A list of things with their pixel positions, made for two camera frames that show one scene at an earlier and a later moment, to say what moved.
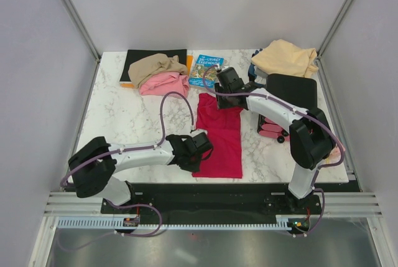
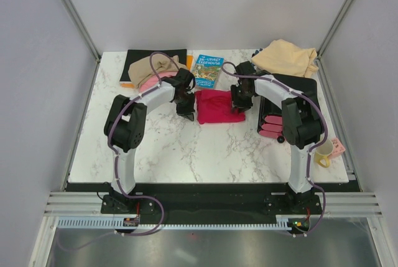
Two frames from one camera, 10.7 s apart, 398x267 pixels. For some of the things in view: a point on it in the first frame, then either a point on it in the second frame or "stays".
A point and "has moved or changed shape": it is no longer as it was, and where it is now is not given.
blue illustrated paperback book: (203, 73) stays
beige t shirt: (144, 65) stays
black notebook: (132, 53) stays
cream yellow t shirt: (284, 57) stays
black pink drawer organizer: (300, 91) stays
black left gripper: (193, 168) -> (189, 110)
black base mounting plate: (215, 200) stays
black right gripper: (222, 104) -> (236, 102)
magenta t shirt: (224, 127) has moved or changed shape
